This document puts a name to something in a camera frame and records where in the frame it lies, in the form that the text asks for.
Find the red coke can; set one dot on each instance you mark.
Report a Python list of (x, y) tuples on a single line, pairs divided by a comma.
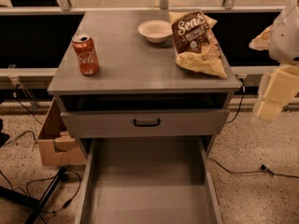
[(86, 54)]

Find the brown and yellow chip bag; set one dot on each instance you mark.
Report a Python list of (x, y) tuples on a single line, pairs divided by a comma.
[(197, 49)]

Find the white paper bowl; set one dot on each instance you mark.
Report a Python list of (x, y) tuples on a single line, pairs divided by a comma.
[(155, 32)]

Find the brown cardboard box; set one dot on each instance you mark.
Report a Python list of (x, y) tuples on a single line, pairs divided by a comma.
[(56, 146)]

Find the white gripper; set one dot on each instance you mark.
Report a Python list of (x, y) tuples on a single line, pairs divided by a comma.
[(286, 40)]

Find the grey metal cabinet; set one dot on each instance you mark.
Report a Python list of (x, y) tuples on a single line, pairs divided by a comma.
[(135, 75)]

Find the open grey middle drawer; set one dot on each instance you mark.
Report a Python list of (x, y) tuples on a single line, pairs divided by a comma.
[(163, 180)]

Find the grey top drawer, black handle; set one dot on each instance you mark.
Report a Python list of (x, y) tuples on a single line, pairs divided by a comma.
[(144, 123)]

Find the metal railing bracket left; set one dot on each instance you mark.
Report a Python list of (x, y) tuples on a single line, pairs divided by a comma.
[(19, 85)]

